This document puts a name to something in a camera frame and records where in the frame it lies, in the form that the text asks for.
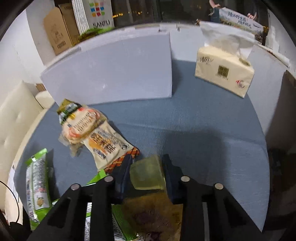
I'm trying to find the blue landscape gift box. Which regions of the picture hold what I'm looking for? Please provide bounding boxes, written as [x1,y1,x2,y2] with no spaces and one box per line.
[209,8,265,43]

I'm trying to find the white dotted shopping bag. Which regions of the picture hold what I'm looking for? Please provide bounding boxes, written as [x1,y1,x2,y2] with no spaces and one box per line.
[72,0,114,35]

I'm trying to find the green yellow packets pile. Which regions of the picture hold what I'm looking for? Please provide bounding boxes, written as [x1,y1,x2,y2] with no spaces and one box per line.
[78,27,114,43]

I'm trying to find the white brown snack bag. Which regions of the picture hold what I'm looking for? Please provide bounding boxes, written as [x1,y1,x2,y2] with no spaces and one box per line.
[83,121,140,174]

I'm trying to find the jelly cup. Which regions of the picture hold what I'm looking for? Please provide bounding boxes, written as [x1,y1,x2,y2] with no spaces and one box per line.
[129,155,166,190]

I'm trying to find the olive green small packet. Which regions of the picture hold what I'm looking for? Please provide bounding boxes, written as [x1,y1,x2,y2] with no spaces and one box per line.
[57,99,82,125]

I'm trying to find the brown cardboard box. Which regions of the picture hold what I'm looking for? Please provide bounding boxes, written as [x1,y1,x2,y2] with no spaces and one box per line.
[44,3,79,55]

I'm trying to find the beige tissue pack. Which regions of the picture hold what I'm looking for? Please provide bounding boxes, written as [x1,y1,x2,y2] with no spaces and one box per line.
[195,21,255,98]

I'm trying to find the white open cardboard box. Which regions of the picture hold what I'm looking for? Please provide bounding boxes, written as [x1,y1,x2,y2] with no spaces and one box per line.
[41,29,173,105]

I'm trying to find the beige round cracker packet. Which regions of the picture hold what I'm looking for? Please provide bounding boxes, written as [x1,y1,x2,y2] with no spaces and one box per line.
[59,105,107,157]

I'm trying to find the large green snack bag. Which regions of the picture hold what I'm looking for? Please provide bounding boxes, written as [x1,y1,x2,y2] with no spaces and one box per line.
[26,149,137,240]

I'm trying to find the black grey snack packet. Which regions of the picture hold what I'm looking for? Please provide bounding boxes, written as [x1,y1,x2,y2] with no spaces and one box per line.
[122,192,183,240]

